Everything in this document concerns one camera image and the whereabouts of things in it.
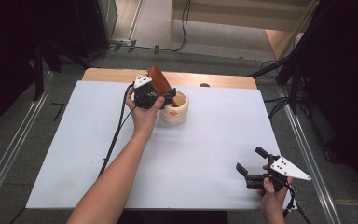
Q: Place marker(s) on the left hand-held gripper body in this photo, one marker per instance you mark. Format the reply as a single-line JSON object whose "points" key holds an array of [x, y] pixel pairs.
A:
{"points": [[144, 96]]}

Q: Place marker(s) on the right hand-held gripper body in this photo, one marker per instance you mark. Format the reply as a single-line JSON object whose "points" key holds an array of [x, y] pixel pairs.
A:
{"points": [[287, 168]]}

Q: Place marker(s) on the brown wooden spatula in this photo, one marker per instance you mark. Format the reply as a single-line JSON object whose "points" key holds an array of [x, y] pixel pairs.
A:
{"points": [[159, 79]]}

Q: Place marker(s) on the cream ceramic cup orange dot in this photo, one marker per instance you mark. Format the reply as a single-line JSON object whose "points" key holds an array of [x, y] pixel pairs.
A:
{"points": [[177, 116]]}

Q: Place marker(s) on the person's left hand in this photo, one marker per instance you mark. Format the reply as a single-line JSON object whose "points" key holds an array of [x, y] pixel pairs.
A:
{"points": [[144, 119]]}

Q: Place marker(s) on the person's right hand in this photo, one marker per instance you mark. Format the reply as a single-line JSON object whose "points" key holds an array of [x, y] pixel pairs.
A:
{"points": [[273, 202]]}

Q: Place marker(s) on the light wooden table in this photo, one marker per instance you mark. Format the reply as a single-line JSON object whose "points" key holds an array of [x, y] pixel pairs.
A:
{"points": [[105, 75]]}

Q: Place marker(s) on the white board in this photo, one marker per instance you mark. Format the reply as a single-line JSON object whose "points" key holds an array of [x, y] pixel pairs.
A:
{"points": [[214, 130]]}

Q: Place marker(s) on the black metal stand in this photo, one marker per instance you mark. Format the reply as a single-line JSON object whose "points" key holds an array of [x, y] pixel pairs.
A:
{"points": [[295, 77], [38, 71]]}

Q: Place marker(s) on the person's dark clothing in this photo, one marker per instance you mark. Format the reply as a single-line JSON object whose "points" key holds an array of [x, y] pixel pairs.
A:
{"points": [[174, 217]]}

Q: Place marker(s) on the dark cabinet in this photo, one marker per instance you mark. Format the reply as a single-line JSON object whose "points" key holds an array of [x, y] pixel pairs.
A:
{"points": [[90, 25]]}

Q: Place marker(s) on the light wooden shelf unit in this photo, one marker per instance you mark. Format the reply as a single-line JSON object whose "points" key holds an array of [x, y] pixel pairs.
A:
{"points": [[230, 18]]}

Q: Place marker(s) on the aluminium floor rail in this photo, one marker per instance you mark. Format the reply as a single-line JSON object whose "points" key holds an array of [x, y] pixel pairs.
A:
{"points": [[12, 146], [307, 149]]}

